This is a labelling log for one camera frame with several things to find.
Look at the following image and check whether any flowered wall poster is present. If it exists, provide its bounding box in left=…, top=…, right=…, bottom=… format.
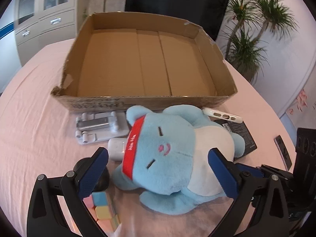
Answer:
left=284, top=79, right=316, bottom=119

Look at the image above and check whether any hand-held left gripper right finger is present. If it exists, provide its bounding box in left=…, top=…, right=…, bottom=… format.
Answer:
left=208, top=148, right=290, bottom=237

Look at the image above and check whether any black round object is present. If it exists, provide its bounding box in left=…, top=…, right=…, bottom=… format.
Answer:
left=73, top=158, right=110, bottom=192

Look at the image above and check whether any silver phone stand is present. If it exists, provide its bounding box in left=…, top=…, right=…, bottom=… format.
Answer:
left=75, top=111, right=130, bottom=146

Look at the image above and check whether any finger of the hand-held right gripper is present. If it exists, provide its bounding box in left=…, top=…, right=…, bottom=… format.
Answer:
left=233, top=163, right=295, bottom=181

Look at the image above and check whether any white phone case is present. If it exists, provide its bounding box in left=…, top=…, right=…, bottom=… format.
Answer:
left=202, top=107, right=244, bottom=124

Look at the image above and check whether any pink tablecloth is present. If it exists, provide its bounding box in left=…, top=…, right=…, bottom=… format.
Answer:
left=0, top=38, right=297, bottom=237

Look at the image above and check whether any white earbuds case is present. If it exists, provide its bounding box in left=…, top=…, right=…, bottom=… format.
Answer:
left=108, top=138, right=127, bottom=162

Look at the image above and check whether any black box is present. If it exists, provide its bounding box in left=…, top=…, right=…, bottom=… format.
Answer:
left=209, top=115, right=258, bottom=158

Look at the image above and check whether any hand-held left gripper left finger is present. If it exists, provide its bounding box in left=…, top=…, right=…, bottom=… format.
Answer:
left=27, top=147, right=109, bottom=237

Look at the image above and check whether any brown cardboard box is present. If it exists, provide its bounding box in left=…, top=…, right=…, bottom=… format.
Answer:
left=51, top=12, right=238, bottom=114

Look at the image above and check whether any green palm plant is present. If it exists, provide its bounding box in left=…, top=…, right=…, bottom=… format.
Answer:
left=221, top=0, right=300, bottom=83

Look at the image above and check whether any black television screen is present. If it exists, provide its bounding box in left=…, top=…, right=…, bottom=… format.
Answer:
left=125, top=0, right=229, bottom=41

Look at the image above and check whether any pastel puzzle cube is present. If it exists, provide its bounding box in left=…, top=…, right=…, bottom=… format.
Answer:
left=83, top=191, right=121, bottom=232

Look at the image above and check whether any blue plush toy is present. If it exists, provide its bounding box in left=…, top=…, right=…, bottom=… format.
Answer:
left=112, top=105, right=246, bottom=215

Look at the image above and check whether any grey metal cabinet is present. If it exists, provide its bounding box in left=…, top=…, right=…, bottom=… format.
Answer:
left=13, top=0, right=79, bottom=66

